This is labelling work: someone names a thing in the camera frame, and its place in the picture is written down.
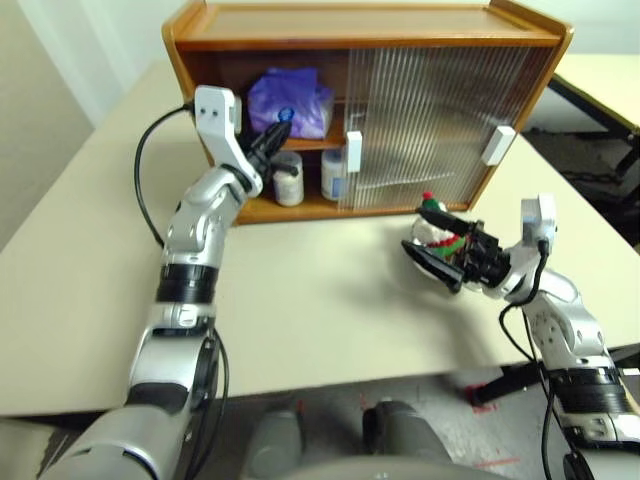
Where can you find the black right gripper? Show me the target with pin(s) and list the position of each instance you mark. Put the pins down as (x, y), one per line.
(482, 260)

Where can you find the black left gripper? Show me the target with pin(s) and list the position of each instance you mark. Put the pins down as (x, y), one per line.
(257, 159)

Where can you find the white lidded jar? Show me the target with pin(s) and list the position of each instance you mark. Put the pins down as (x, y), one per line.
(289, 192)
(331, 175)

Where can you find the white plush bear toy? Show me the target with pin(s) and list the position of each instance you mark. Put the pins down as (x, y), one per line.
(431, 202)

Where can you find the purple tissue pack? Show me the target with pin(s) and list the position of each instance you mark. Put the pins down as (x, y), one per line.
(295, 95)

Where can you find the ribbed glass sliding door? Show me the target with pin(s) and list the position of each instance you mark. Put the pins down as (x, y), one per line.
(520, 90)
(400, 125)

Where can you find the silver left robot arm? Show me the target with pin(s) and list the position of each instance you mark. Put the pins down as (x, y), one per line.
(200, 220)

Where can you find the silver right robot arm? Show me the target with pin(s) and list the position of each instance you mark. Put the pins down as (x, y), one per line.
(565, 320)

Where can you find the wooden shelf board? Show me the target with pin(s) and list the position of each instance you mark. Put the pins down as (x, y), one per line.
(310, 144)

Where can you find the wooden cabinet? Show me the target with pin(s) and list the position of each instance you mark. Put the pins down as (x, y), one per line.
(350, 22)

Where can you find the metal bowl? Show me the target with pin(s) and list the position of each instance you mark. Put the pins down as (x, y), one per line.
(428, 274)

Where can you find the black table leg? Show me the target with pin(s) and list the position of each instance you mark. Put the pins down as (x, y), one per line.
(505, 382)

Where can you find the dark gray rounded shape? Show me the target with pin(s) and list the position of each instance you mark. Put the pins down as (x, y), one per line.
(405, 430)
(275, 445)

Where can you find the beige side table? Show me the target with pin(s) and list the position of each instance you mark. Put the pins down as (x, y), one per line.
(600, 85)

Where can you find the light gray curved robot torso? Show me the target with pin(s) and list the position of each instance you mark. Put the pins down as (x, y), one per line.
(380, 472)

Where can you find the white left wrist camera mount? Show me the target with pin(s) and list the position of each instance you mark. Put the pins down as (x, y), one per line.
(212, 107)

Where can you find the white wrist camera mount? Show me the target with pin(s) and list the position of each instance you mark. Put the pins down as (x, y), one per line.
(212, 107)
(537, 215)

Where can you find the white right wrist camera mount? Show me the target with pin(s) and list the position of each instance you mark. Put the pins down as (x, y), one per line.
(537, 215)

